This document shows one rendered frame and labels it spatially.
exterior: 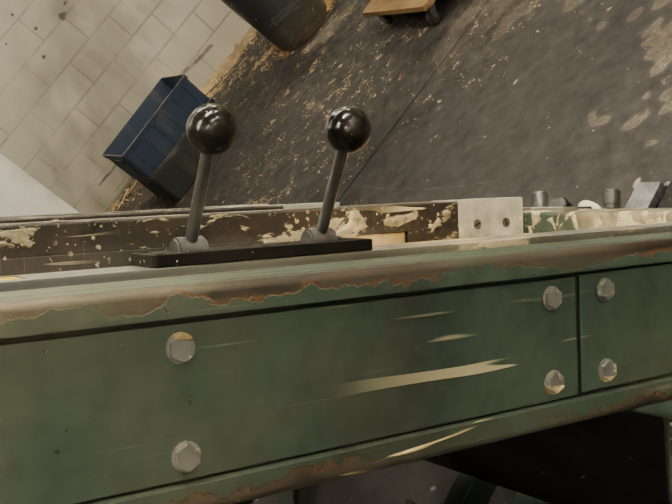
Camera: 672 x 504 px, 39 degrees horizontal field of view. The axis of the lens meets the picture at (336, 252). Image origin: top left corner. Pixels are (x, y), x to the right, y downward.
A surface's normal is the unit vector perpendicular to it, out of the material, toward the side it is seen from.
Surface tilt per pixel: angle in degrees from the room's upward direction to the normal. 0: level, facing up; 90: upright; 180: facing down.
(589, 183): 0
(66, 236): 90
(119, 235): 90
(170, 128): 90
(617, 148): 0
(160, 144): 90
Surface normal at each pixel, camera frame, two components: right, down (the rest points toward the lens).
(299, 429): 0.55, 0.03
